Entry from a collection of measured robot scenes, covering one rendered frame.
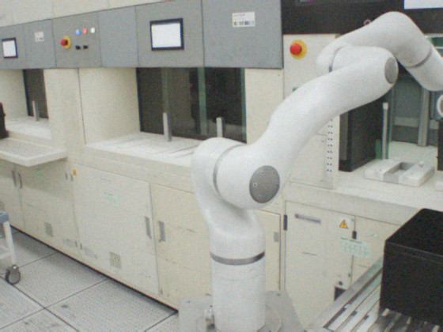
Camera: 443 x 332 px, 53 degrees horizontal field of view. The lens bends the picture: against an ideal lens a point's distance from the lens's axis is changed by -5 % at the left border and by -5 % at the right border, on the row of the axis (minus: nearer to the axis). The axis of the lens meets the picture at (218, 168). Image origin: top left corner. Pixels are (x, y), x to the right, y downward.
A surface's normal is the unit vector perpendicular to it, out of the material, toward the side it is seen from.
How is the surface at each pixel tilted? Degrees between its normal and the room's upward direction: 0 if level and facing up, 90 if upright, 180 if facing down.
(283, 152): 70
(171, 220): 90
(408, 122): 90
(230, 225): 30
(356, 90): 106
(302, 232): 90
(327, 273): 90
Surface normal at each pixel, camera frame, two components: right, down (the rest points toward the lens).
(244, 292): 0.18, 0.25
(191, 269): -0.65, 0.23
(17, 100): 0.76, 0.15
